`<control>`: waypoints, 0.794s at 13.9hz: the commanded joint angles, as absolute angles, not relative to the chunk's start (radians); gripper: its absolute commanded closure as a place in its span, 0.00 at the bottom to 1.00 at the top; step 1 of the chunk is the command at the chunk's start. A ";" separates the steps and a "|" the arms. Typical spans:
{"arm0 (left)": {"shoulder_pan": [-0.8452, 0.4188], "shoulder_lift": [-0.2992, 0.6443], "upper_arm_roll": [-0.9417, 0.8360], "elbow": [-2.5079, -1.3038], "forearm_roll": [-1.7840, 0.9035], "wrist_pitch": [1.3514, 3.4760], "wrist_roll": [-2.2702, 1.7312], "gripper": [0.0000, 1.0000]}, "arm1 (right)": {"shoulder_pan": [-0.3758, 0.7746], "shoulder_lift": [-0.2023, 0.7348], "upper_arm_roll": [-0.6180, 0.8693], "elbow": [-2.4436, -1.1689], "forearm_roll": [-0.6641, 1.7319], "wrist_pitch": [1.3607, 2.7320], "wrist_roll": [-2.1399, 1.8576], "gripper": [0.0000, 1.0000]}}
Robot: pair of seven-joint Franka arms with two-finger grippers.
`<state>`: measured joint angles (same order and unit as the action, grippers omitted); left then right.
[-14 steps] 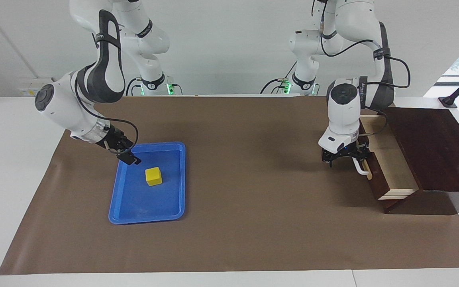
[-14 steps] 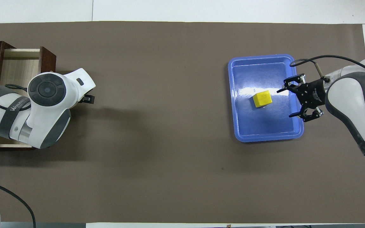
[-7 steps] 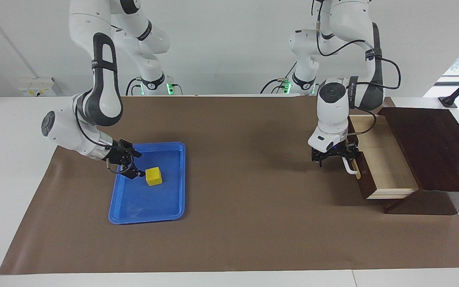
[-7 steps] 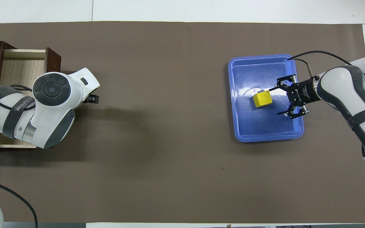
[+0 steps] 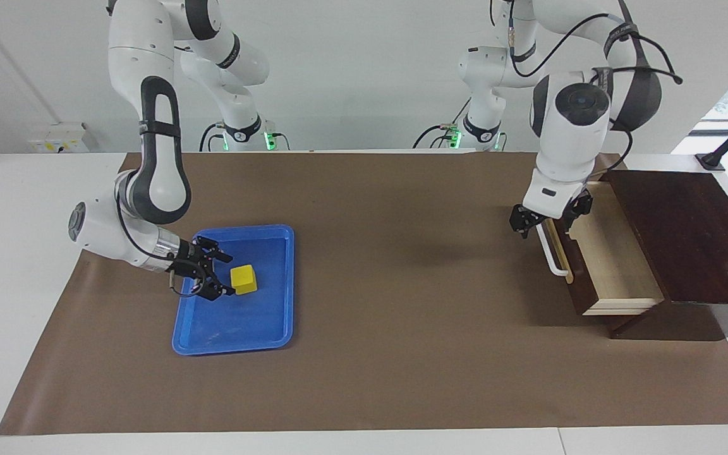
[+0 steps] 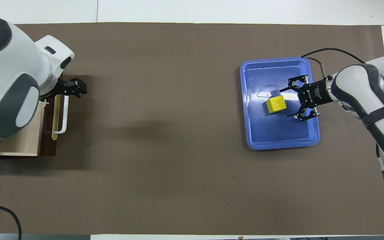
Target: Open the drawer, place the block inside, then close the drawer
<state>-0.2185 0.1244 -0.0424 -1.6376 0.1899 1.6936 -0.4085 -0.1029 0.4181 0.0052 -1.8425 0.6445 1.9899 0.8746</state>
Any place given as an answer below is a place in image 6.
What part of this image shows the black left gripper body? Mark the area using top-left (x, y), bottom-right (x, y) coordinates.
top-left (40, 79), bottom-right (71, 101)

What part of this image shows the blue plastic tray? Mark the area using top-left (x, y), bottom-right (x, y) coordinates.
top-left (239, 57), bottom-right (320, 150)

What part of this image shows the brown table mat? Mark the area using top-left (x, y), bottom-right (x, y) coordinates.
top-left (0, 22), bottom-right (384, 235)

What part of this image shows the wooden drawer with white handle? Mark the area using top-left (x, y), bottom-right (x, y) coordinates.
top-left (0, 76), bottom-right (70, 157)

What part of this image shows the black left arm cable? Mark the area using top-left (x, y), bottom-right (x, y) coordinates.
top-left (0, 203), bottom-right (23, 240)

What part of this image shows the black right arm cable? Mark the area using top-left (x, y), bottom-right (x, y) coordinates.
top-left (300, 48), bottom-right (384, 213)

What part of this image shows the yellow block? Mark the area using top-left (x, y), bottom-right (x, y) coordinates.
top-left (266, 95), bottom-right (287, 114)

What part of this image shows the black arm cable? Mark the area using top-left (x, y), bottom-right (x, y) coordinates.
top-left (300, 48), bottom-right (384, 213)
top-left (0, 203), bottom-right (23, 240)

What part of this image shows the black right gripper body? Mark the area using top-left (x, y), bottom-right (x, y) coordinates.
top-left (298, 78), bottom-right (336, 108)

